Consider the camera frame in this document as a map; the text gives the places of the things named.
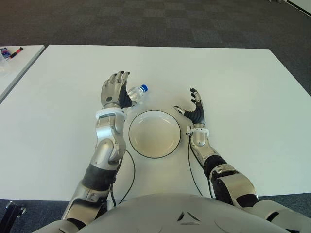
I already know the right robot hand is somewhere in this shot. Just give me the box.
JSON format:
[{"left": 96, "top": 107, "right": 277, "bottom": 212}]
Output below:
[{"left": 173, "top": 87, "right": 207, "bottom": 127}]

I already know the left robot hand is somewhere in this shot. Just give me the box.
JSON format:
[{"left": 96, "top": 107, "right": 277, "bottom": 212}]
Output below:
[{"left": 101, "top": 70, "right": 138, "bottom": 111}]

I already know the clear water bottle blue cap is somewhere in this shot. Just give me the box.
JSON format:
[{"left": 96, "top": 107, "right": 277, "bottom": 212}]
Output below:
[{"left": 126, "top": 83, "right": 149, "bottom": 105}]

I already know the white plate black rim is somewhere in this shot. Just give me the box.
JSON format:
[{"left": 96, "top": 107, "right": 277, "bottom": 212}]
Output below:
[{"left": 128, "top": 110, "right": 182, "bottom": 159}]

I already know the grey robot torso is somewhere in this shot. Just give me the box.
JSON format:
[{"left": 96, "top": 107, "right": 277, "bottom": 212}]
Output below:
[{"left": 82, "top": 193, "right": 292, "bottom": 233}]

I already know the red black marker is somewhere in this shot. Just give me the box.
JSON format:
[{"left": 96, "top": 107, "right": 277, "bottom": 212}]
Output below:
[{"left": 9, "top": 46, "right": 24, "bottom": 59}]

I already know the clear plastic bag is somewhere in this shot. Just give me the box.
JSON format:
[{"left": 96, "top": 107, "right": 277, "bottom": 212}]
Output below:
[{"left": 0, "top": 52, "right": 10, "bottom": 76}]

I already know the black wheeled stand base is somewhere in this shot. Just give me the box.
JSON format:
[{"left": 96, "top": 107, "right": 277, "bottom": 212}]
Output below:
[{"left": 0, "top": 200, "right": 27, "bottom": 233}]

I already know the white board edge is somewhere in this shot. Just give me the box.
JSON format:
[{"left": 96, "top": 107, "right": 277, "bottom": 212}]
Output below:
[{"left": 290, "top": 0, "right": 311, "bottom": 15}]

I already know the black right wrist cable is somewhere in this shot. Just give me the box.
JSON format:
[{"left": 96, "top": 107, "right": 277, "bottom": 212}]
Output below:
[{"left": 186, "top": 131, "right": 214, "bottom": 199}]

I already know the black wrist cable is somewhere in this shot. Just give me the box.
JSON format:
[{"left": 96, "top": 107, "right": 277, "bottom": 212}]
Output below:
[
  {"left": 109, "top": 149, "right": 136, "bottom": 208},
  {"left": 186, "top": 131, "right": 214, "bottom": 199}
]

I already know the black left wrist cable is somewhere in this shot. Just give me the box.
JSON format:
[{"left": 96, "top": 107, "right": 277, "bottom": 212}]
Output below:
[{"left": 109, "top": 149, "right": 136, "bottom": 208}]

